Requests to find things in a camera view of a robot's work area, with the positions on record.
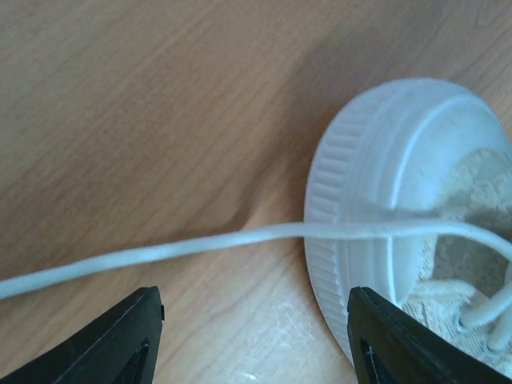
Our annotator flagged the white lace sneaker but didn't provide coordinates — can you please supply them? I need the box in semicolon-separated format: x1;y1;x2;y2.
1;78;511;376

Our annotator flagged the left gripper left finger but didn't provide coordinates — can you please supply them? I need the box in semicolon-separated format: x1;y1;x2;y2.
1;286;165;383

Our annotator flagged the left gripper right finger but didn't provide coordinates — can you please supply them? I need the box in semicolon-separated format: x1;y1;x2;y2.
347;287;511;384

